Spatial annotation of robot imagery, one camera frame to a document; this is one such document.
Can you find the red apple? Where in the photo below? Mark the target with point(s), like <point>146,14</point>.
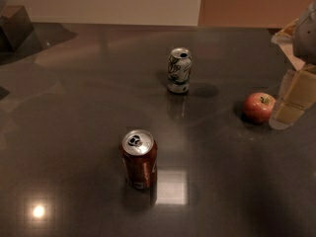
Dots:
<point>258,107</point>

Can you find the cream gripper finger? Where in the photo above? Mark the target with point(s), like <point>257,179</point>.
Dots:
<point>285,35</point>
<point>297,93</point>

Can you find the red soda can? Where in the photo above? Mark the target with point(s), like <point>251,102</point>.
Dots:
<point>138,150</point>

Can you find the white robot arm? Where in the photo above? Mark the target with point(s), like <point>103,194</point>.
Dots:
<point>302,49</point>

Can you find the silver green 7up can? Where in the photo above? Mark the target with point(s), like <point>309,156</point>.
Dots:
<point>179,70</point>

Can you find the dark brown box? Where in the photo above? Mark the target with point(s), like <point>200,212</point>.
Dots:
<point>15,27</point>

